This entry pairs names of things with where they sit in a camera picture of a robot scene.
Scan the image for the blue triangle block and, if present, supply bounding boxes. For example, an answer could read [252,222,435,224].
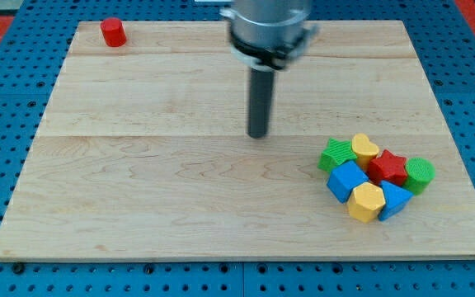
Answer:
[378,181,413,221]

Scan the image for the red star block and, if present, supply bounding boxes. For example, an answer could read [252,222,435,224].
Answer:
[366,149,407,186]

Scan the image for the green star block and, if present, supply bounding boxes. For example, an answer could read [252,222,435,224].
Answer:
[317,138,357,173]

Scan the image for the red cylinder block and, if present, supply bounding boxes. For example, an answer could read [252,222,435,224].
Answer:
[100,17,127,47]

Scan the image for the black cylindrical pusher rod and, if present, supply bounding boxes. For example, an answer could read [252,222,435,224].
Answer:
[247,68,275,139]

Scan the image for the yellow hexagon block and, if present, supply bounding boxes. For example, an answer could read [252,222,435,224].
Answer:
[346,182,386,223]

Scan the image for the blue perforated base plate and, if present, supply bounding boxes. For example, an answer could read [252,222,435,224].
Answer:
[0,0,475,296]

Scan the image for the wooden board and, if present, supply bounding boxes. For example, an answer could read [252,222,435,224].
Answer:
[0,21,475,262]

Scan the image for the yellow heart block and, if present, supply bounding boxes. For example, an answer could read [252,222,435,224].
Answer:
[351,133,380,171]

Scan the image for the green cylinder block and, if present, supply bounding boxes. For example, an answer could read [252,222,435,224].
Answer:
[402,158,435,195]

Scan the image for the blue cube block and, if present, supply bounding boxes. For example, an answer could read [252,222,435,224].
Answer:
[327,161,369,204]

